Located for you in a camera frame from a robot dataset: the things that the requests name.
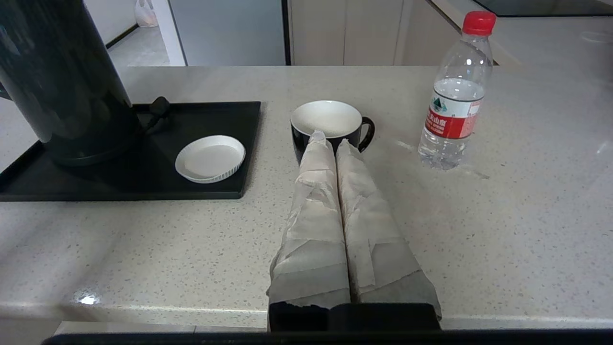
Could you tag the black cup white inside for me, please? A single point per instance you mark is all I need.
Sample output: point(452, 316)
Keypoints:
point(330, 117)

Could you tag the black induction cooktop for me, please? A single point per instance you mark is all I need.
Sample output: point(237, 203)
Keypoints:
point(550, 7)

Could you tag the clear bottle red cap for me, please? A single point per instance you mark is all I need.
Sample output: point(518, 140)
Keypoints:
point(455, 96)

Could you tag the black electric kettle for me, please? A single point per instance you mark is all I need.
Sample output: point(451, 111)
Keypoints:
point(62, 76)

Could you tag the beige kitchen base cabinets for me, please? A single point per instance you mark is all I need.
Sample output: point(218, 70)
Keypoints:
point(364, 31)

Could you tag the white plastic bag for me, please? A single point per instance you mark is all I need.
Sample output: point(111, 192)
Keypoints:
point(146, 13)

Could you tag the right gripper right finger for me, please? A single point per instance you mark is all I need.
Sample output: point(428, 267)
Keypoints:
point(378, 244)

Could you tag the white saucer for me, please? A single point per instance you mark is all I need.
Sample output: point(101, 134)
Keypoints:
point(210, 160)

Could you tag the black round kettle base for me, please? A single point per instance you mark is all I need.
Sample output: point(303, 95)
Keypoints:
point(96, 159)

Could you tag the tall grey refrigerator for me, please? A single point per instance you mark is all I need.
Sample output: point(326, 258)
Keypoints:
point(230, 31)

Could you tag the black rectangular tray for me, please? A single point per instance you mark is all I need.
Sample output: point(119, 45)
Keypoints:
point(143, 182)

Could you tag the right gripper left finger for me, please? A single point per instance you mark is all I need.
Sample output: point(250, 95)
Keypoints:
point(313, 230)

